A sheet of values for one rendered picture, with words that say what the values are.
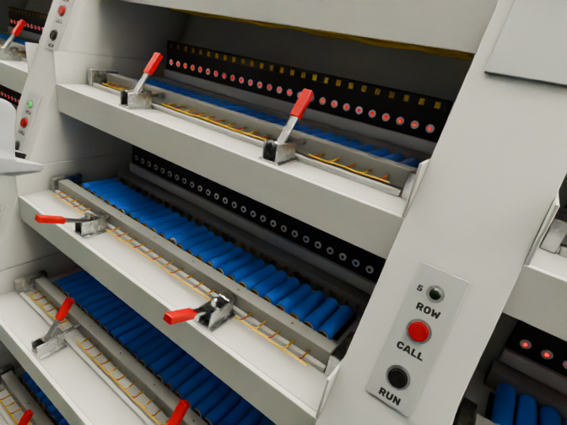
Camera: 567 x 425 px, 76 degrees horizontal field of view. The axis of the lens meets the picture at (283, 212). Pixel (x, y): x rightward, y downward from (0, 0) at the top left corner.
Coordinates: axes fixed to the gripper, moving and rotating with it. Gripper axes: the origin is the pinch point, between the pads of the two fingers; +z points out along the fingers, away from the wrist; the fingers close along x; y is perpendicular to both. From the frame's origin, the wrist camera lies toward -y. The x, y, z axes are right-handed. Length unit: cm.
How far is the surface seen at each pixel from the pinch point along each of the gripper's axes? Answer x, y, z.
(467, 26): -28.5, 27.1, 15.9
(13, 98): 81, 2, 32
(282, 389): -26.0, -10.6, 16.7
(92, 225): 11.2, -8.3, 17.8
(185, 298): -9.2, -9.7, 18.7
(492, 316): -39.3, 4.7, 15.8
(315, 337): -25.7, -6.0, 21.1
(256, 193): -14.1, 6.0, 17.1
